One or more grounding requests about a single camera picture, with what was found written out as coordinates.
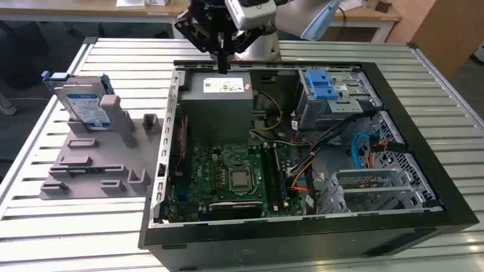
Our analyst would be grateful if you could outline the yellow wire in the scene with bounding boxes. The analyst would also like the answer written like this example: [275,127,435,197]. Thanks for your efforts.
[251,90,284,133]

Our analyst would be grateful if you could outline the RAM slot black latches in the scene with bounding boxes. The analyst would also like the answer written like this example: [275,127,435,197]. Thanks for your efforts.
[260,143,276,210]
[271,143,287,210]

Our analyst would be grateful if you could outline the orange yellow power wires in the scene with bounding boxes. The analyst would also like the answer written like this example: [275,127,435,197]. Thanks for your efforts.
[291,158,320,193]

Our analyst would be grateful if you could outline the black power wire connector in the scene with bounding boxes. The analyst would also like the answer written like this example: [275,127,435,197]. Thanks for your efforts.
[372,140,408,154]

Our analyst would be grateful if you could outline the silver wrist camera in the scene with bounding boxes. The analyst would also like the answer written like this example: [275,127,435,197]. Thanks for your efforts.
[225,0,277,31]

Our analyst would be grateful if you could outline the black graphics card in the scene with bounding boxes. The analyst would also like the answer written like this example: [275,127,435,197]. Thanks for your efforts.
[205,199,264,220]

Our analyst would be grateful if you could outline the blue plastic drive latch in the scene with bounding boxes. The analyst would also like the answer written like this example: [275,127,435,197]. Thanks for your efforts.
[305,69,336,100]

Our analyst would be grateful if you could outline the grey parts rack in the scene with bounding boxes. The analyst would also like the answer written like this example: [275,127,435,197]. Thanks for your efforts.
[39,95,167,201]

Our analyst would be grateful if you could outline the black cable bundle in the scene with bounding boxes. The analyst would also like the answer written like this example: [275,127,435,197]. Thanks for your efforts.
[287,109,383,176]

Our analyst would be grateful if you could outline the large white box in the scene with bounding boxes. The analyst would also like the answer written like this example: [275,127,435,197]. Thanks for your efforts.
[115,0,147,11]

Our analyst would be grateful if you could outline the grey white wire bundle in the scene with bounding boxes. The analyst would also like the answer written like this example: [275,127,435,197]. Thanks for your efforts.
[249,131,304,146]

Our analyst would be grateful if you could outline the brown wooden cabinet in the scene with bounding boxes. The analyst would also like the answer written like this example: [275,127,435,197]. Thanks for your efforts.
[385,0,484,83]

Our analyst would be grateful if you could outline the wooden desk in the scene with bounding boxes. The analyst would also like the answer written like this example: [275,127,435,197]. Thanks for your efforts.
[0,0,404,43]

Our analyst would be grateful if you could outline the green motherboard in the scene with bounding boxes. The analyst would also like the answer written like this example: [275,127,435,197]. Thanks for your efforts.
[168,143,303,222]

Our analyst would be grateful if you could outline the black open PC case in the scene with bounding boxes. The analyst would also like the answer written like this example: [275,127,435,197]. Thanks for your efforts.
[137,59,481,272]

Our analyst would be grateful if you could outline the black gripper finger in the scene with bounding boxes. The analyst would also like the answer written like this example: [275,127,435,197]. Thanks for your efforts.
[173,10,224,75]
[223,25,268,75]

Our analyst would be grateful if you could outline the RAM slot white latches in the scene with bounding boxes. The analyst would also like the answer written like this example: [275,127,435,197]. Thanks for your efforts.
[265,143,281,210]
[276,143,292,209]

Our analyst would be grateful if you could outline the metal optical drive cage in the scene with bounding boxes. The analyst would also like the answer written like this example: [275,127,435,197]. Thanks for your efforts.
[296,67,383,131]

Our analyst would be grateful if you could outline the hard disk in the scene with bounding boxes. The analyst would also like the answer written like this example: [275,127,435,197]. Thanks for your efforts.
[40,71,115,133]

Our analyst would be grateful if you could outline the grey power supply unit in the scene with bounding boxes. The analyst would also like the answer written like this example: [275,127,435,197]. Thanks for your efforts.
[177,70,255,145]

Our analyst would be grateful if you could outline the silver CPU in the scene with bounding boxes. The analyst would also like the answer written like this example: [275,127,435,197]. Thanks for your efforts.
[229,169,252,191]

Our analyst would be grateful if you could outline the black office chair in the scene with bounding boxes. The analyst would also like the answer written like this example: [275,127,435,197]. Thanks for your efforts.
[0,21,49,88]

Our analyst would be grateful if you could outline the metal socket cover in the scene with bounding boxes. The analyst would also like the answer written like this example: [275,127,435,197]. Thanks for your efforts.
[225,163,255,198]

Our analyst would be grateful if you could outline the metal disk bay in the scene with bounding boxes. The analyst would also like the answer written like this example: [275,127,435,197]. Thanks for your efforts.
[327,167,436,215]

